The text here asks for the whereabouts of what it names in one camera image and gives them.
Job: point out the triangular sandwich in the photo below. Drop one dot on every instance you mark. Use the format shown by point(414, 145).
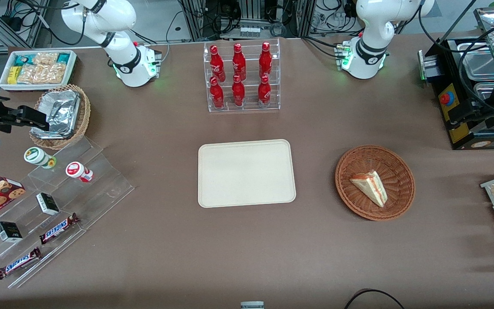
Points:
point(371, 189)

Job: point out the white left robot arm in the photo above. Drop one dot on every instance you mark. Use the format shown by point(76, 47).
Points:
point(369, 38)

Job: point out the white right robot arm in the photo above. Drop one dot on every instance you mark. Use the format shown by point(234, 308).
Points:
point(122, 56)

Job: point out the light wicker basket with foil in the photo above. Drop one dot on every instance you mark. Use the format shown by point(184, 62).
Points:
point(85, 111)

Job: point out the empty brown wicker basket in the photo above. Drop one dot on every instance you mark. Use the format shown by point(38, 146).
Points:
point(358, 201)

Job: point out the beige plastic serving tray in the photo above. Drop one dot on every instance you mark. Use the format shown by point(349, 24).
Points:
point(247, 174)

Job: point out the red emergency stop button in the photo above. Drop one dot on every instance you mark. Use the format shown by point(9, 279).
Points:
point(446, 98)

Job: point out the stainless steel pan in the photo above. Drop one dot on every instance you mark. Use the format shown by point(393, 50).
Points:
point(485, 91)
point(480, 64)

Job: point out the green lid yogurt cup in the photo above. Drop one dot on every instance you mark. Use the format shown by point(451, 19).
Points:
point(36, 155)

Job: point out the black food warmer machine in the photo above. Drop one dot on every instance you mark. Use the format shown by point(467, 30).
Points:
point(447, 75)

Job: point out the white rectangular snack bin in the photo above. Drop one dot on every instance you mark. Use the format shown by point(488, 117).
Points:
point(4, 85)

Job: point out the clear bag of nut snacks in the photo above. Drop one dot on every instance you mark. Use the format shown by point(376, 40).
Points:
point(43, 73)

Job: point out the yellow snack packet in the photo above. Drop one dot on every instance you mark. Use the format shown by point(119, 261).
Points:
point(13, 75)

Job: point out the teal snack packet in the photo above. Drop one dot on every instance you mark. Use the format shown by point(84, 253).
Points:
point(23, 59)

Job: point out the red lid yogurt cup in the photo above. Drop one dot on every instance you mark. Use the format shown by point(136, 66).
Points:
point(76, 170)

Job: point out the small black carton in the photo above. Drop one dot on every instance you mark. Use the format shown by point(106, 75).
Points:
point(48, 204)
point(9, 231)

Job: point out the clear acrylic stepped display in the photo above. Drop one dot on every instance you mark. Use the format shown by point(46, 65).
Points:
point(101, 189)

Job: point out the Snickers chocolate bar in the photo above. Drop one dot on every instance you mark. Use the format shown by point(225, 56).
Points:
point(58, 228)
point(19, 263)

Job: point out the red cola bottle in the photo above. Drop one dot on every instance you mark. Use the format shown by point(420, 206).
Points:
point(238, 93)
point(216, 95)
point(239, 62)
point(217, 64)
point(264, 93)
point(265, 60)

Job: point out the clear acrylic bottle rack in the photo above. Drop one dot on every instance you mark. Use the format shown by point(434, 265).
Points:
point(250, 92)

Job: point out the white terminal block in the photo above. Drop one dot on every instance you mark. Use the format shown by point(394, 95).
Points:
point(250, 32)

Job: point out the small grey box at edge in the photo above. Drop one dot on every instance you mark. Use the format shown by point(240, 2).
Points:
point(252, 305)

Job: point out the aluminium frame equipment rack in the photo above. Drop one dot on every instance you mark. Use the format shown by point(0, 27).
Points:
point(195, 21)

